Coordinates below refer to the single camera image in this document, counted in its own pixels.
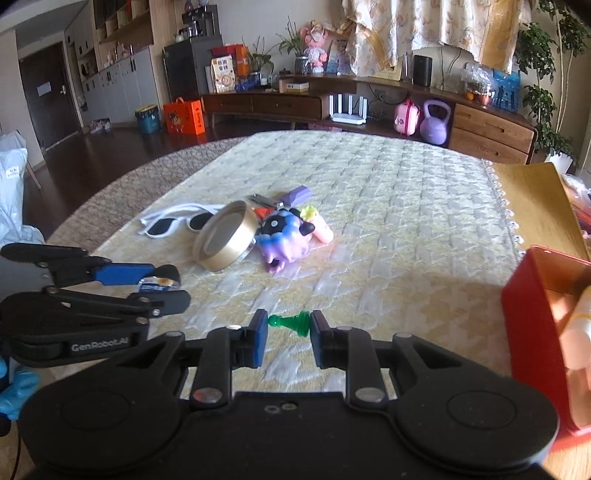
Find potted plant in vase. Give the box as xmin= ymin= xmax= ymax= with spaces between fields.
xmin=276 ymin=17 xmax=313 ymax=75

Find black speaker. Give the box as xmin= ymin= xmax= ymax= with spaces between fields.
xmin=412 ymin=55 xmax=433 ymax=88

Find purple stick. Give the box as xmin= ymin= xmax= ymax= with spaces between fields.
xmin=277 ymin=185 xmax=311 ymax=209

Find red storage box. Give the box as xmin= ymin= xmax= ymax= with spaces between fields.
xmin=501 ymin=246 xmax=591 ymax=437

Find small green plant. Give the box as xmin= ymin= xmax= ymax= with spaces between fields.
xmin=246 ymin=39 xmax=274 ymax=86

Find pink tube toy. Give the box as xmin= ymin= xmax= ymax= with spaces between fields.
xmin=308 ymin=219 xmax=334 ymax=243

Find purple kettlebell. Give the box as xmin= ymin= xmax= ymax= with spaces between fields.
xmin=419 ymin=100 xmax=451 ymax=144

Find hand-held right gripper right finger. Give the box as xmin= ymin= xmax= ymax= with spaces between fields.
xmin=310 ymin=310 xmax=465 ymax=409

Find blue package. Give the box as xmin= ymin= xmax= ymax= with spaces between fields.
xmin=491 ymin=69 xmax=522 ymax=114

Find pink doll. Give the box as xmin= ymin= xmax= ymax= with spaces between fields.
xmin=300 ymin=20 xmax=329 ymax=74

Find floral cloth cover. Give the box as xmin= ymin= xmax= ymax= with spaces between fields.
xmin=342 ymin=0 xmax=533 ymax=82

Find wooden TV cabinet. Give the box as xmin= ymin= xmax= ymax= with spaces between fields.
xmin=201 ymin=74 xmax=539 ymax=165

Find cream quilted tablecloth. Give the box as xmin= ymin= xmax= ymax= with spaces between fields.
xmin=46 ymin=130 xmax=527 ymax=403

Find tall green plant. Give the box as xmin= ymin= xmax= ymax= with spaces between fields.
xmin=514 ymin=0 xmax=583 ymax=158

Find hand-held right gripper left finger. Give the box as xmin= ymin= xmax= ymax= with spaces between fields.
xmin=115 ymin=309 xmax=270 ymax=411

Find coffee machine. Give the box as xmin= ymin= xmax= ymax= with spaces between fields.
xmin=181 ymin=6 xmax=219 ymax=40

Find red gift bag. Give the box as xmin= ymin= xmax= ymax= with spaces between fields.
xmin=212 ymin=44 xmax=250 ymax=77

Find blue green bucket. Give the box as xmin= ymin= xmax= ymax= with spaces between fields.
xmin=134 ymin=104 xmax=162 ymax=135

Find person's left hand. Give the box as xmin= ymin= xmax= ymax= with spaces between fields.
xmin=0 ymin=359 xmax=42 ymax=421

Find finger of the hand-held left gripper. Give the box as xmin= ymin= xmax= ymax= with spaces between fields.
xmin=42 ymin=285 xmax=192 ymax=326
xmin=0 ymin=243 xmax=182 ymax=289

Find green chess pawn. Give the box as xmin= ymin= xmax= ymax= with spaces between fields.
xmin=269 ymin=311 xmax=311 ymax=339

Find small blue white container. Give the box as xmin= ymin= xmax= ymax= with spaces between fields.
xmin=139 ymin=275 xmax=180 ymax=295

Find white yellow bottle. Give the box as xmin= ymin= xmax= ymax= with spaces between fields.
xmin=560 ymin=286 xmax=591 ymax=371

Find white plastic bag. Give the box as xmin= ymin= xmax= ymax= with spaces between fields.
xmin=0 ymin=131 xmax=45 ymax=246

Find orange gift box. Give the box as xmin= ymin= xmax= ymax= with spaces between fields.
xmin=163 ymin=97 xmax=206 ymax=136

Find pink bottle on shelf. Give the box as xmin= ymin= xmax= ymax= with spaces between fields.
xmin=393 ymin=99 xmax=422 ymax=136

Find dark door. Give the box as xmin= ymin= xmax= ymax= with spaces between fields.
xmin=18 ymin=41 xmax=77 ymax=149

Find white router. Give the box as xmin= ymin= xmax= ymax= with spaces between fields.
xmin=328 ymin=92 xmax=368 ymax=125

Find clear plastic fruit bag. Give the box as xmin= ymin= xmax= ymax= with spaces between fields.
xmin=461 ymin=63 xmax=498 ymax=106

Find black cabinet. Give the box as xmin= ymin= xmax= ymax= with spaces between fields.
xmin=163 ymin=34 xmax=225 ymax=101

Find white snack bag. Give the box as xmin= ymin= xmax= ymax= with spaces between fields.
xmin=211 ymin=55 xmax=236 ymax=93

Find grey wall cabinets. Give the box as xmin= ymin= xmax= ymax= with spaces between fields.
xmin=78 ymin=46 xmax=163 ymax=126

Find pile of plastic bags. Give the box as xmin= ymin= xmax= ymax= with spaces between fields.
xmin=562 ymin=172 xmax=591 ymax=241

